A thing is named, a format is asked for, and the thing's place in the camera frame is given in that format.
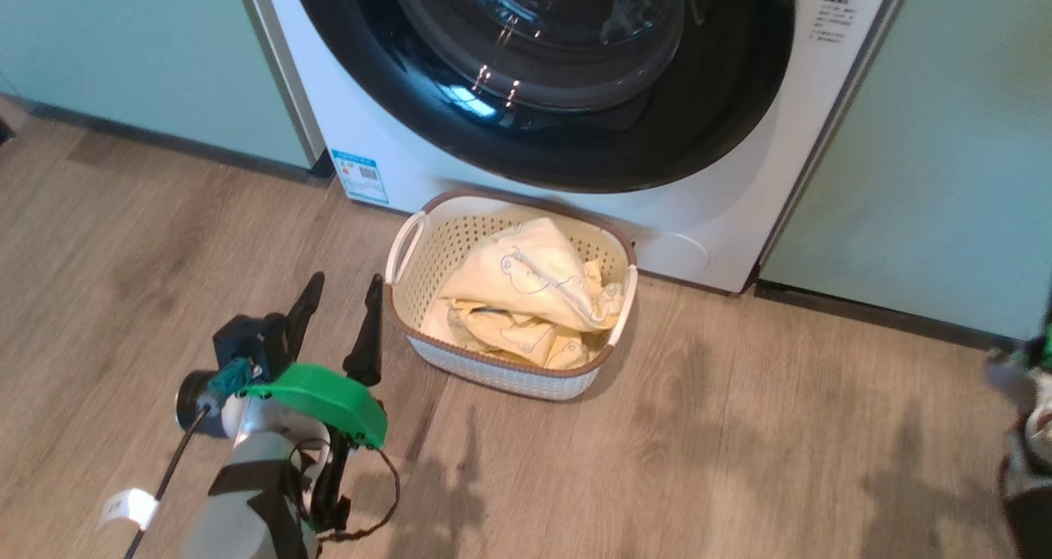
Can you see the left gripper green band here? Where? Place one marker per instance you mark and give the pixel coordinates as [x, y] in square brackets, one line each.
[329, 390]

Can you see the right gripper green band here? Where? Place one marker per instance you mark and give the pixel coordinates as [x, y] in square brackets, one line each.
[1031, 378]

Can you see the pale yellow bear-print garment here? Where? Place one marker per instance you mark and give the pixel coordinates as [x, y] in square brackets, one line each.
[534, 275]

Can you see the black round glass washer door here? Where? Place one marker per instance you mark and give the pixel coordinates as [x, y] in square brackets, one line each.
[707, 107]

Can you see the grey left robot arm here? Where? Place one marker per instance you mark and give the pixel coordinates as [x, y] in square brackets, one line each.
[246, 493]

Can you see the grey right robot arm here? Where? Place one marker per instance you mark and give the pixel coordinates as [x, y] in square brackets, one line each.
[1031, 518]

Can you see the cream and grey laundry basket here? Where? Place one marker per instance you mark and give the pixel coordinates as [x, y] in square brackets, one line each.
[501, 374]

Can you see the white front-load washing machine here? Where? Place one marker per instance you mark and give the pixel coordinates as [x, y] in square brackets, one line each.
[723, 181]

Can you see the blue energy label sticker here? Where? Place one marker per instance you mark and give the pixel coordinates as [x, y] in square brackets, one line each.
[360, 177]

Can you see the pale green cabinet panel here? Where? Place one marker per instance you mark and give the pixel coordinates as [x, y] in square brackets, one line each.
[140, 41]
[945, 148]

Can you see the printed text sticker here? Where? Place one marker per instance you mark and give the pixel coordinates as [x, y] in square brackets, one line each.
[832, 18]

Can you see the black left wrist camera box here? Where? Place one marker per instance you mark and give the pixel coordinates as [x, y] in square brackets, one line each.
[242, 337]

